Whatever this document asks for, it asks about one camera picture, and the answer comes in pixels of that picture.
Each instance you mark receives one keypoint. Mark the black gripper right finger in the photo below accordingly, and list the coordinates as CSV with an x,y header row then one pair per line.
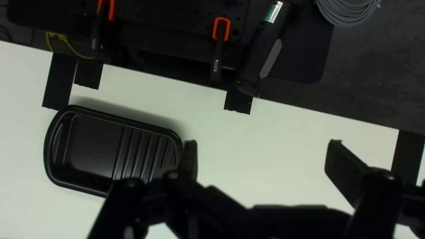
x,y
346,170

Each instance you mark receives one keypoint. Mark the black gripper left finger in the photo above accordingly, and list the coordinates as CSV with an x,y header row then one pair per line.
x,y
188,160

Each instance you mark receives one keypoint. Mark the black plastic tray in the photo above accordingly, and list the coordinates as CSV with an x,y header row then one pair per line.
x,y
107,148

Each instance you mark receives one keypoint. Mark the black tool with green band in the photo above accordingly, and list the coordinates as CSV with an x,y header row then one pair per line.
x,y
261,48

